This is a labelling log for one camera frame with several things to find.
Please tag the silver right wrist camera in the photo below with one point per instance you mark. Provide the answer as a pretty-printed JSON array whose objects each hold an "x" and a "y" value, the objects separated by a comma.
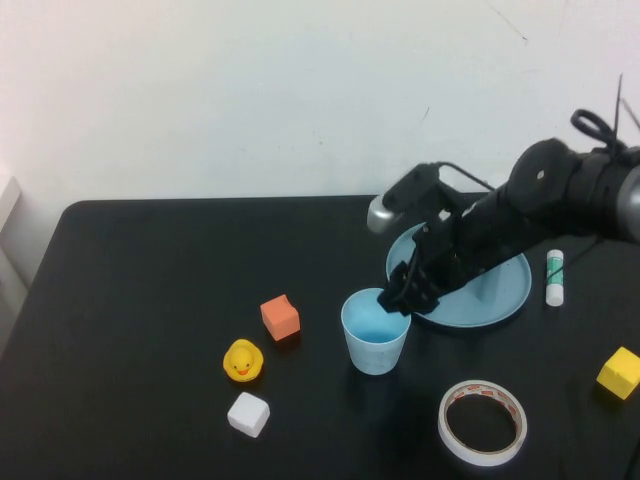
[{"x": 380, "y": 217}]

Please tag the white green glue stick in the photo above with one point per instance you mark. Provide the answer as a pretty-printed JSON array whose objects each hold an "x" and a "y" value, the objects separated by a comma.
[{"x": 555, "y": 292}]

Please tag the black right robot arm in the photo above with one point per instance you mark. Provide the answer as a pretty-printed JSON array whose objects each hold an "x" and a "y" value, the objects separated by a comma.
[{"x": 550, "y": 170}]

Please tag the yellow rubber duck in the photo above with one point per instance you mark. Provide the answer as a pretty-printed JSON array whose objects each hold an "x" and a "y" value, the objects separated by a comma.
[{"x": 242, "y": 362}]

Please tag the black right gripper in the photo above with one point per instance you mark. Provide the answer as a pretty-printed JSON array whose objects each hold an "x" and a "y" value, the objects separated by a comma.
[{"x": 465, "y": 245}]

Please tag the orange foam cube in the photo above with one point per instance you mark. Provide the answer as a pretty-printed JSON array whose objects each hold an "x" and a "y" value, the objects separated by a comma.
[{"x": 280, "y": 320}]

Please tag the white tape roll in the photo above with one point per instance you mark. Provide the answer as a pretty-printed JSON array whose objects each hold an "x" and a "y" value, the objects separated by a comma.
[{"x": 480, "y": 458}]

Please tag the yellow foam cube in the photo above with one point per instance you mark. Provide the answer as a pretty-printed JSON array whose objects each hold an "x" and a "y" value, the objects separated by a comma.
[{"x": 620, "y": 375}]

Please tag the white foam cube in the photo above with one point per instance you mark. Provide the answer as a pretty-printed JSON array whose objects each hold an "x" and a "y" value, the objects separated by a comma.
[{"x": 247, "y": 415}]

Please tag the blue four-peg cup stand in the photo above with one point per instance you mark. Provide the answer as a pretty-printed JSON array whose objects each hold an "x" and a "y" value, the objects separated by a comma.
[{"x": 470, "y": 310}]

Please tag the light blue plastic cup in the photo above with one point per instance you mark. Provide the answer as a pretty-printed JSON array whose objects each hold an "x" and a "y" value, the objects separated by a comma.
[{"x": 372, "y": 357}]

